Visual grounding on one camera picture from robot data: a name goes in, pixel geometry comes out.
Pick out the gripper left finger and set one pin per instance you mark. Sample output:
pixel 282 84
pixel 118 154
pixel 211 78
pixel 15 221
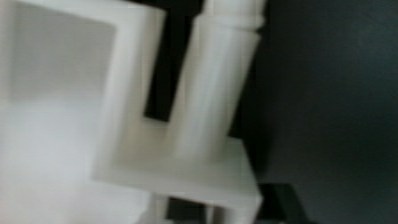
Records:
pixel 186 212

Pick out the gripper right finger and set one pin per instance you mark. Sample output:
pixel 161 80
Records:
pixel 282 209

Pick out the white chair seat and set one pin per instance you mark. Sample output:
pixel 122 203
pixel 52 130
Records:
pixel 95 162

